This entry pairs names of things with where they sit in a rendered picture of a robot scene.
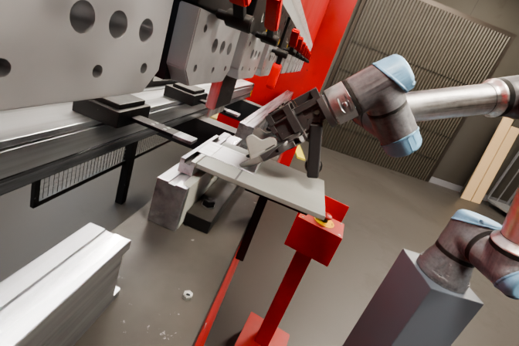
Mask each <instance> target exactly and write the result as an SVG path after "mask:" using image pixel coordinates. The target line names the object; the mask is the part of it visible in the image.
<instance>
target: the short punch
mask: <svg viewBox="0 0 519 346"><path fill-rule="evenodd" d="M236 81H237V79H235V78H232V77H230V76H227V75H226V76H225V78H224V80H223V81H222V82H218V83H212V84H211V86H210V90H209V95H208V98H207V101H206V104H205V106H206V107H207V108H209V112H208V114H207V118H208V117H211V116H213V115H215V114H218V113H220V112H223V111H224V108H225V105H226V104H229V103H230V101H231V99H232V94H233V91H234V89H235V85H236Z"/></svg>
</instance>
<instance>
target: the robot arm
mask: <svg viewBox="0 0 519 346"><path fill-rule="evenodd" d="M415 84H416V82H415V77H414V74H413V72H412V69H411V67H410V66H409V64H408V63H407V61H406V60H405V59H404V58H403V57H402V56H400V55H398V54H392V55H390V56H388V57H385V58H384V59H381V60H379V61H377V62H375V63H372V65H370V66H368V67H366V68H365V69H363V70H361V71H359V72H357V73H356V74H354V75H352V76H350V77H348V78H347V79H345V80H342V81H341V82H339V83H337V84H335V85H333V86H331V87H329V88H327V89H326V90H324V92H323V93H324V94H323V95H322V94H319V92H318V90H317V88H316V87H315V88H313V89H312V90H309V91H307V92H306V93H304V94H302V95H300V96H298V97H297V98H295V99H293V100H289V101H287V102H286V103H282V105H281V106H279V107H278V108H276V109H274V110H272V111H270V112H269V113H268V114H269V115H267V116H265V118H266V121H267V122H268V124H269V128H270V130H271V132H269V133H266V132H265V131H263V130H262V129H260V128H256V129H254V130H253V134H251V135H249V136H248V137H247V138H246V146H247V148H248V152H249V153H248V154H247V155H246V157H247V158H250V159H247V160H246V161H244V162H242V163H241V164H239V165H240V167H251V166H254V165H257V164H259V163H261V162H264V161H267V160H269V159H271V158H274V157H276V156H277V155H279V154H282V153H283V152H285V151H287V150H290V149H292V148H295V147H296V146H297V145H299V144H302V143H303V142H305V141H306V140H309V149H308V159H307V160H306V162H305V165H304V167H305V169H306V171H307V177H308V178H318V177H319V172H320V171H321V169H322V162H321V161H320V159H321V142H322V132H323V120H325V119H327V122H328V123H329V125H330V126H331V128H332V127H335V126H337V123H339V124H343V123H345V122H347V121H349V120H352V121H353V122H354V123H355V124H357V125H359V126H361V127H363V128H364V129H365V130H366V131H367V132H369V133H370V134H372V135H374V136H375V137H376V138H378V139H379V141H380V143H381V147H382V148H383V149H384V151H385V153H386V154H387V155H388V156H391V157H394V158H400V157H405V156H407V155H410V154H411V153H413V152H415V151H417V150H418V149H419V148H420V146H421V144H422V138H421V135H420V133H419V126H417V124H416V122H420V121H427V120H440V119H447V118H454V117H467V116H474V115H481V114H482V115H484V116H485V117H509V118H514V119H517V120H519V75H516V76H505V77H499V78H492V79H488V80H485V81H484V82H482V83H481V84H474V85H466V86H453V87H446V88H439V89H431V90H418V91H411V92H409V91H410V90H411V89H413V88H414V86H415ZM316 110H319V111H320V113H319V114H315V113H314V111H316ZM276 138H277V139H276ZM416 262H417V264H418V266H419V268H420V269H421V270H422V272H424V274H425V275H427V277H429V278H430V279H431V280H433V281H434V282H435V283H437V284H439V285H440V286H441V287H443V288H445V289H447V290H450V291H452V292H454V293H465V292H466V291H467V289H468V288H469V286H470V278H471V276H472V273H473V269H474V267H476V268H477V269H478V270H479V271H480V272H481V273H482V274H483V275H484V276H485V277H486V278H487V279H488V280H489V281H490V282H491V283H492V284H493V285H494V287H496V288H497V289H498V290H500V291H501V292H502V293H503V294H504V295H506V296H507V297H509V298H511V299H515V300H519V186H518V188H517V191H516V193H515V196H514V199H513V201H512V203H511V206H510V208H509V210H508V213H507V216H506V218H505V220H504V223H503V225H501V224H499V223H497V222H495V221H494V220H492V219H489V218H487V217H485V216H483V215H480V214H478V213H475V212H471V211H469V210H466V209H459V210H457V211H456V213H455V214H454V215H453V217H451V220H450V221H449V222H448V224H447V225H446V227H445V229H444V230H443V231H442V233H441V234H440V236H439V238H438V239H437V240H436V242H435V243H434V244H433V245H432V246H430V247H429V248H428V249H427V250H426V251H425V252H422V253H420V254H419V256H418V258H417V260H416Z"/></svg>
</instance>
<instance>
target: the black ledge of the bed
mask: <svg viewBox="0 0 519 346"><path fill-rule="evenodd" d="M258 198H259V196H258V195H255V194H253V193H251V192H248V191H246V190H245V188H243V187H241V186H239V188H238V189H237V191H236V193H235V194H234V196H233V197H232V198H231V200H230V201H229V203H228V205H227V206H226V207H225V209H224V210H223V212H222V213H221V215H220V216H219V217H218V219H217V220H216V222H215V224H214V225H213V227H212V228H211V229H210V231H209V233H207V234H206V233H203V232H201V231H199V230H197V229H194V228H192V227H190V226H187V225H185V224H184V222H183V223H182V224H181V225H180V226H179V228H178V229H176V231H173V230H170V229H168V228H165V227H164V226H161V225H158V224H157V223H155V222H152V221H150V220H148V213H149V210H150V207H151V201H152V200H150V201H149V202H148V203H147V204H146V205H144V206H143V207H141V208H140V209H139V210H137V211H136V212H135V213H134V214H133V215H131V216H130V217H129V218H128V219H126V220H125V221H123V222H122V223H121V224H120V225H119V226H117V227H116V228H115V229H113V230H112V231H111V233H113V234H115V233H116V234H118V235H120V236H123V237H124V238H127V239H129V240H130V241H131V244H130V248H129V250H128V251H127V252H126V253H125V254H124V255H123V256H122V260H121V263H120V269H119V273H118V277H117V283H116V287H119V288H120V293H119V295H118V296H117V297H116V298H115V300H114V301H113V302H112V303H111V304H110V305H109V307H108V308H107V309H106V310H105V311H104V312H103V313H102V314H101V315H100V316H99V317H98V318H97V320H96V321H95V322H94V323H93V324H92V325H91V327H90V328H89V329H88V330H87V331H86V332H85V334H84V335H83V336H82V337H81V338H80V339H79V340H78V342H76V343H75V344H74V346H195V343H196V341H197V340H198V336H199V335H200V333H201V331H202V328H203V326H204V324H205V321H206V319H207V317H208V315H209V312H210V310H211V309H212V305H213V304H214V302H215V299H216V297H217V295H218V293H219V290H220V288H221V286H222V283H223V281H224V279H225V278H226V274H227V273H228V271H229V268H230V266H231V264H232V261H233V259H234V257H235V255H236V253H237V250H238V248H239V246H240V243H241V242H242V240H243V237H244V235H245V232H246V229H247V226H248V225H249V221H250V219H251V216H252V214H253V210H254V209H255V206H256V203H257V201H258ZM185 290H190V291H191V292H193V295H192V298H191V300H187V301H185V300H184V299H183V298H182V297H183V294H184V292H185Z"/></svg>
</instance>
